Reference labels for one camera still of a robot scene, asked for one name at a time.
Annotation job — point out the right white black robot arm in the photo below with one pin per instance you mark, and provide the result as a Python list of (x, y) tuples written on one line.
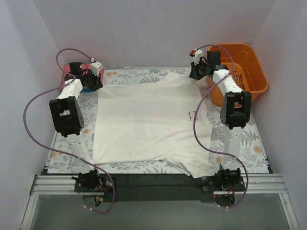
[(234, 115)]

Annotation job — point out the aluminium mounting rail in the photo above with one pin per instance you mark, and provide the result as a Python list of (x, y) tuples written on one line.
[(64, 184)]

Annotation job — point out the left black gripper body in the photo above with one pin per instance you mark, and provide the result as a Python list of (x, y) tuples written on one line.
[(95, 82)]

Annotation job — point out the folded blue t shirt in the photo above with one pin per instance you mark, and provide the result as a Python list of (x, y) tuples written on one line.
[(87, 90)]

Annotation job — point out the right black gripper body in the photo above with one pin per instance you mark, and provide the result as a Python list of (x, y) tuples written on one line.
[(194, 72)]

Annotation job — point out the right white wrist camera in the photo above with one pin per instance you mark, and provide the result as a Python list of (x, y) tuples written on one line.
[(196, 54)]

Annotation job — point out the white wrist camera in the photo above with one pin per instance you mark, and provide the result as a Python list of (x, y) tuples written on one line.
[(196, 54), (96, 67)]

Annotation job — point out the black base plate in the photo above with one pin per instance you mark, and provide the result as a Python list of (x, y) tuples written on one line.
[(94, 182)]

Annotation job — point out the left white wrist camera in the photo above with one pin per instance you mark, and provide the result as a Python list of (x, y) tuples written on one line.
[(96, 67)]

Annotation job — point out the orange plastic basket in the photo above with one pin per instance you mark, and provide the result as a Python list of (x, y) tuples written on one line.
[(248, 73)]

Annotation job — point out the folded red t shirt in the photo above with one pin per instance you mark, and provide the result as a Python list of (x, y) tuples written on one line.
[(77, 69)]

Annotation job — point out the white t shirt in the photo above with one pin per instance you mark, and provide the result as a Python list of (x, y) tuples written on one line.
[(159, 121)]

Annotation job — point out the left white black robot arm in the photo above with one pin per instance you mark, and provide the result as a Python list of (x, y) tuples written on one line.
[(66, 114)]

